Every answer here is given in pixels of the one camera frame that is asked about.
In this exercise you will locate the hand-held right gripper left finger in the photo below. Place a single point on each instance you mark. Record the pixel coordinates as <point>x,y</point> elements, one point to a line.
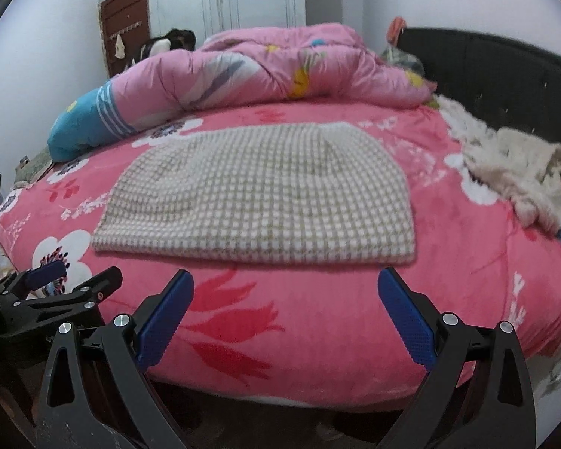
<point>166,322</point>

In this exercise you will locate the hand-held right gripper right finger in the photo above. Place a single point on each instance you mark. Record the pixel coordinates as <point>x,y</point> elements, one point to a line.
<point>406,322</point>

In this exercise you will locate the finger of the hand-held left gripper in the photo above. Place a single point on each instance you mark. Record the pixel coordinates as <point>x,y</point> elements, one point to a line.
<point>105,280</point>
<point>46,274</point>

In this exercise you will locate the beige white checked sweater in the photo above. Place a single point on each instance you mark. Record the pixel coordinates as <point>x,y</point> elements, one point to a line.
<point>262,196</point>

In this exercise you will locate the pink floral bed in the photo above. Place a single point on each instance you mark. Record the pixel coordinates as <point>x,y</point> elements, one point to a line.
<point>308,327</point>

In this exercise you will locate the green patterned cloth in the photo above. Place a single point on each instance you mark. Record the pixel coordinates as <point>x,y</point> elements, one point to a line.
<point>33,166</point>

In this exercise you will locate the white fuzzy garment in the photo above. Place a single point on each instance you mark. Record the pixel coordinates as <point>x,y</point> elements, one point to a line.
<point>519,163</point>

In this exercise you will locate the small white hanging cloth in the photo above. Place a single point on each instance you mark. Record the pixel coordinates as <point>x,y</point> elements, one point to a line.
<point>119,47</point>

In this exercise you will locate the pink printed quilt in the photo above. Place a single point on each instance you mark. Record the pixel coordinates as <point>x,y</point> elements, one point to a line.
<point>243,70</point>

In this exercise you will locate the black and white item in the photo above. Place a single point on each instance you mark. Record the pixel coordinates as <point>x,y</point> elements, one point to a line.
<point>180,37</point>

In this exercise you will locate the grey green cloth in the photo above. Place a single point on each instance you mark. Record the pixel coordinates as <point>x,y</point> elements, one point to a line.
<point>402,61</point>

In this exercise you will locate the black bed headboard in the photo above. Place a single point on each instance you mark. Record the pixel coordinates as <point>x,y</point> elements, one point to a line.
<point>505,70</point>

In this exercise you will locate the brown door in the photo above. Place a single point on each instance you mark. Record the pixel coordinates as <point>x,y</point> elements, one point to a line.
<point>126,9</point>

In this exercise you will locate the orange cloth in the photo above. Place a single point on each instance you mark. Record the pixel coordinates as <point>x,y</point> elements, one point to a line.
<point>396,30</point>

